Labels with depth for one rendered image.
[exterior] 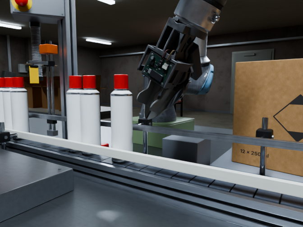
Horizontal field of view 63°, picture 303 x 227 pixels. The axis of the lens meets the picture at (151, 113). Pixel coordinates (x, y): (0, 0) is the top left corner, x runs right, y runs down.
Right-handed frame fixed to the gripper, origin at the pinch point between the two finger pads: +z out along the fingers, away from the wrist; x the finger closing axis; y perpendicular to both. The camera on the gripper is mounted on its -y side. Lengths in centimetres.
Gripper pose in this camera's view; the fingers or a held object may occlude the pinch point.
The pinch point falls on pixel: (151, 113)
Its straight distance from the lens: 55.2
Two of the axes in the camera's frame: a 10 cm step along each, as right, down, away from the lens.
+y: -5.4, 1.0, -8.3
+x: 7.3, 5.5, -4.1
